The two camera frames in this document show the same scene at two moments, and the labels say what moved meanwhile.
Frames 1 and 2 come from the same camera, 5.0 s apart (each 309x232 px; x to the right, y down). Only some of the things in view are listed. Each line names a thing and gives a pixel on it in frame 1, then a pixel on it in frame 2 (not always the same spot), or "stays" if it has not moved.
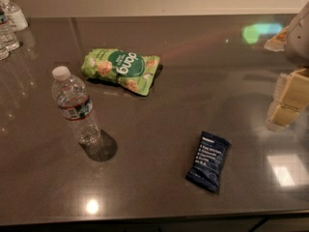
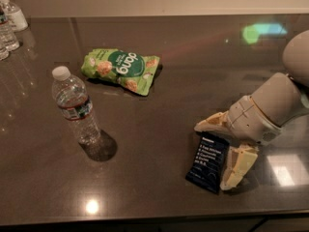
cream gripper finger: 293,90 -> 216,122
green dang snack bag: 134,72 stays
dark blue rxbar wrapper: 206,168 stays
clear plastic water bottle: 75,105 stays
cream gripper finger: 282,116 -> 239,160
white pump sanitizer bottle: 16,18 stays
